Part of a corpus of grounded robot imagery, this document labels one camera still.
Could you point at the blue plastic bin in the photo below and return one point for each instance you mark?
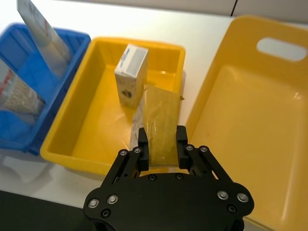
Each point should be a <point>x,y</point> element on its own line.
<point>36,79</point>

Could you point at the tall silver box, red print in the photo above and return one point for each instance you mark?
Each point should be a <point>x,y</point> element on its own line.
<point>45,41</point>

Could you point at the small yellow plastic bin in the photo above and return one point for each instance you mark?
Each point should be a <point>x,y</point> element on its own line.
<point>91,120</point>

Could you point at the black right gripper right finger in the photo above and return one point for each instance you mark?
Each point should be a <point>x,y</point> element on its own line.
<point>204,163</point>

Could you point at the white carton with blue print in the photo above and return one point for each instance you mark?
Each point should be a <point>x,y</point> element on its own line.
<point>130,79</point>

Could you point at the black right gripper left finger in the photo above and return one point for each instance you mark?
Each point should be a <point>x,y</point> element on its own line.
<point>125,166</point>

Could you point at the silver packet with printed text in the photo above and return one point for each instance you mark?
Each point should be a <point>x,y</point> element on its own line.
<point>19,98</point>

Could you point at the yellow packet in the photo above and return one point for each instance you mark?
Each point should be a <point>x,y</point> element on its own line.
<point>161,125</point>

